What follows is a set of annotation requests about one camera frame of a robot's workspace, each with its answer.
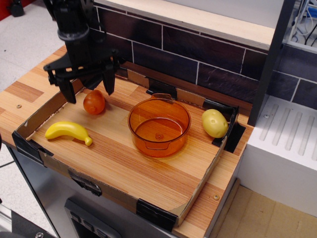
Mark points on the orange transparent plastic pot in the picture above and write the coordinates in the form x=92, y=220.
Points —
x=159, y=125

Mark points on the yellow toy potato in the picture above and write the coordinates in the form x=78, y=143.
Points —
x=214, y=123

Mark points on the black oven control panel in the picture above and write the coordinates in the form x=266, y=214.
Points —
x=87, y=225

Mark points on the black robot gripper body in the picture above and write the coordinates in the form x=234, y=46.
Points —
x=83, y=60

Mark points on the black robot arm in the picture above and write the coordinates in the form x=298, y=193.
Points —
x=74, y=19

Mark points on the dark grey right post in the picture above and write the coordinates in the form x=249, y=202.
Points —
x=274, y=51

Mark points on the white toy sink drainboard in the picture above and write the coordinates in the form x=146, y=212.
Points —
x=280, y=159

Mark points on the yellow toy banana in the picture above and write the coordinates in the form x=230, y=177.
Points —
x=67, y=128

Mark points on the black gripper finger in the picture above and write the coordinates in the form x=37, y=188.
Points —
x=109, y=80
x=67, y=90

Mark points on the orange toy carrot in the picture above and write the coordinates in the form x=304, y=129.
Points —
x=94, y=102

